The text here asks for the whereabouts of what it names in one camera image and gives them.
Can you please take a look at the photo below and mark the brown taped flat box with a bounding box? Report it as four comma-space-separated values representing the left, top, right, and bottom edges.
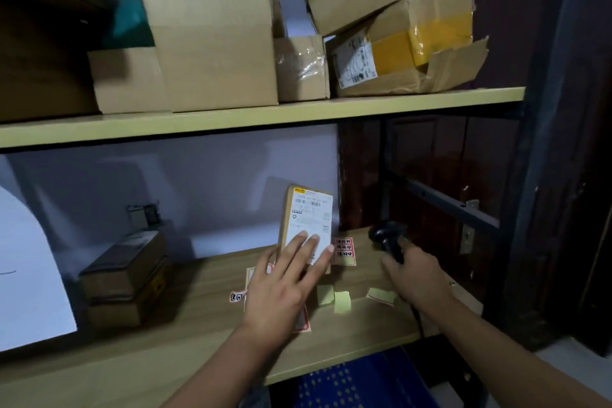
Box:
78, 230, 169, 301

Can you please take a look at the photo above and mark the person's left forearm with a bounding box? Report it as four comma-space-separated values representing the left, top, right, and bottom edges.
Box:
162, 323, 293, 408

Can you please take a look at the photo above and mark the open cardboard box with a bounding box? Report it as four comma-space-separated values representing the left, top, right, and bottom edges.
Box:
220, 0, 288, 39

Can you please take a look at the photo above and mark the teal plastic bag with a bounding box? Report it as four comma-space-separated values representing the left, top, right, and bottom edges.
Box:
102, 0, 157, 50

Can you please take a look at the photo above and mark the metal door latch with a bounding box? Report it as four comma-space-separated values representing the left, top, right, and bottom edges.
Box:
460, 199, 481, 256

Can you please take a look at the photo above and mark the black barcode scanner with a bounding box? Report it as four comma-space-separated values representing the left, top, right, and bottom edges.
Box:
368, 221, 408, 265

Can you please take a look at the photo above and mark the small white-labelled cardboard parcel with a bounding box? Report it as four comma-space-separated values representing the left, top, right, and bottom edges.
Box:
278, 185, 334, 275

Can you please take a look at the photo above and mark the torn yellow-taped cardboard box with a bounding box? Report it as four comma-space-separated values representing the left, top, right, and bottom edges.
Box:
329, 0, 490, 99

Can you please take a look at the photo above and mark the low wide cardboard box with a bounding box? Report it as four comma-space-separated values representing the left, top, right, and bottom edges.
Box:
87, 46, 171, 115

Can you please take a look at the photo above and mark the large plain cardboard box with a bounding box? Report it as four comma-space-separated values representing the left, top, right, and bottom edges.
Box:
140, 0, 280, 113

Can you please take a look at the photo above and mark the blue plastic crate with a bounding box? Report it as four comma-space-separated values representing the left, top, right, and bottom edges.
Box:
286, 347, 427, 408

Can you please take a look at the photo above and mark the large red-edged sticker sheet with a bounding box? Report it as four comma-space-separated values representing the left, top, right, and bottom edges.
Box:
244, 264, 312, 334

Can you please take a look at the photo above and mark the dark brown cardboard box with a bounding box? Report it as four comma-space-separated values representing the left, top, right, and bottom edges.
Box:
0, 0, 103, 124

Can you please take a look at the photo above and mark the dark metal rack frame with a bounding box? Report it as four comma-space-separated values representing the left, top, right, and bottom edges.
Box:
378, 0, 596, 377

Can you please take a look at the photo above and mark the brown yellow-labelled flat box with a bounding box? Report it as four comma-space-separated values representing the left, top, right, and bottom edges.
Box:
86, 257, 175, 330

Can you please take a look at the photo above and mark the small grey boxed item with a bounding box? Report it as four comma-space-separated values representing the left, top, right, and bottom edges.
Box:
126, 203, 162, 232

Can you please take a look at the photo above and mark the small clear-taped cardboard box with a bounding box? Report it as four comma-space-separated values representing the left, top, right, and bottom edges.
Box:
273, 34, 331, 103

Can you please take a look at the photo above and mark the person's right hand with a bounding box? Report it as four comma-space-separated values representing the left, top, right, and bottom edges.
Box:
381, 236, 453, 312

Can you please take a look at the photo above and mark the person's left hand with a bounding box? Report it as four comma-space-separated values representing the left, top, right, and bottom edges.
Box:
241, 231, 335, 349

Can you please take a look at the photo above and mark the person's right forearm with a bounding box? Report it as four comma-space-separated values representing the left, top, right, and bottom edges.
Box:
420, 292, 612, 408

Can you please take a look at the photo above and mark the white plastic mailer bag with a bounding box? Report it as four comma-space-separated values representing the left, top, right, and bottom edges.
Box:
0, 185, 78, 354

